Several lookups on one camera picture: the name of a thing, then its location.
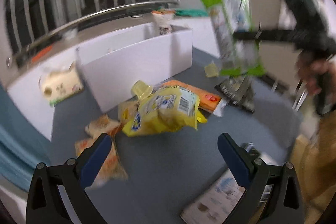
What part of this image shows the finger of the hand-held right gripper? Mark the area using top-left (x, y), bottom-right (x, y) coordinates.
top-left (232, 29), bottom-right (298, 43)

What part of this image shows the white cardboard box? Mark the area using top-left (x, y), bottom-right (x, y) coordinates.
top-left (76, 23), bottom-right (193, 113)

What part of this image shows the beige cabinet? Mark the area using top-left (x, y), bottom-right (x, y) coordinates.
top-left (248, 0), bottom-right (297, 83)

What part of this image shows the white printed packet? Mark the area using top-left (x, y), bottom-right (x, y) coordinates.
top-left (181, 142), bottom-right (275, 224)

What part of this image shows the small pale green packet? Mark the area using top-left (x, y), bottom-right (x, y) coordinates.
top-left (205, 63), bottom-right (218, 78)

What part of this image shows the orange-topped white snack packet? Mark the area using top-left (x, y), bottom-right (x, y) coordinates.
top-left (152, 10), bottom-right (175, 35)

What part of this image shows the yellow jelly cup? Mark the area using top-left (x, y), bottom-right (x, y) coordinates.
top-left (131, 80), bottom-right (154, 100)

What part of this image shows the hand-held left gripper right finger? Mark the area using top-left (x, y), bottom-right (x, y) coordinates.
top-left (217, 133), bottom-right (307, 224)

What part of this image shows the black snack packet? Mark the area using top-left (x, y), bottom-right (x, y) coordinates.
top-left (215, 76), bottom-right (256, 113)

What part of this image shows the green white snack packet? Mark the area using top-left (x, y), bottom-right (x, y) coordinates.
top-left (199, 0), bottom-right (265, 77)

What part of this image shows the yellow snack bag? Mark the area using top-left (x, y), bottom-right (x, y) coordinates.
top-left (122, 86), bottom-right (208, 137)

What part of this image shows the metal chair frame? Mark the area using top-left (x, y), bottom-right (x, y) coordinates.
top-left (270, 77), bottom-right (307, 111)

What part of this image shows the clear tape roll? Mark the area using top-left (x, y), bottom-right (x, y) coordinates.
top-left (63, 28), bottom-right (78, 39)

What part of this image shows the person's tan clothing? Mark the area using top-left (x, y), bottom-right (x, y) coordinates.
top-left (289, 114), bottom-right (336, 224)

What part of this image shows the blue curtain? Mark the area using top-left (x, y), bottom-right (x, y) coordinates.
top-left (0, 85), bottom-right (53, 193)

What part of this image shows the tan pastry packet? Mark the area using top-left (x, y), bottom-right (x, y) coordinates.
top-left (85, 114), bottom-right (121, 136)
top-left (75, 136), bottom-right (129, 188)
top-left (118, 101), bottom-right (139, 122)

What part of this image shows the orange pen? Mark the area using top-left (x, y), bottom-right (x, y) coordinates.
top-left (33, 47), bottom-right (53, 62)

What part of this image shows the cream packet with green edge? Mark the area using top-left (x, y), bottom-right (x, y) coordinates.
top-left (39, 63), bottom-right (84, 106)

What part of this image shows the person's right hand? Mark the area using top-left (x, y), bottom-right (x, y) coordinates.
top-left (295, 52), bottom-right (332, 96)

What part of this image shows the green wipes pack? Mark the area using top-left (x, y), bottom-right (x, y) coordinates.
top-left (175, 9), bottom-right (210, 18)

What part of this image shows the orange snack packet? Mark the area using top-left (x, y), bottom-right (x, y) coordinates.
top-left (163, 80), bottom-right (222, 111)

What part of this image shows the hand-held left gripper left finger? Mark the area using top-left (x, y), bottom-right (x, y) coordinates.
top-left (26, 133), bottom-right (113, 224)

